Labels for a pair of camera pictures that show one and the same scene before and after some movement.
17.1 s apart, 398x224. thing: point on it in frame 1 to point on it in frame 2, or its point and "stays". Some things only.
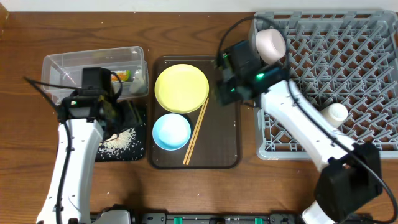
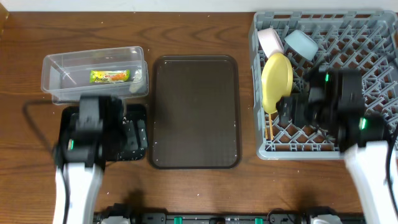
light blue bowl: x=171 y=132 to x=303 y=43
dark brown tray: x=189 y=129 stays
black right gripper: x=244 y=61 to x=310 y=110
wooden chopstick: x=196 y=131 to x=271 y=127
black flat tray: x=130 y=143 stays
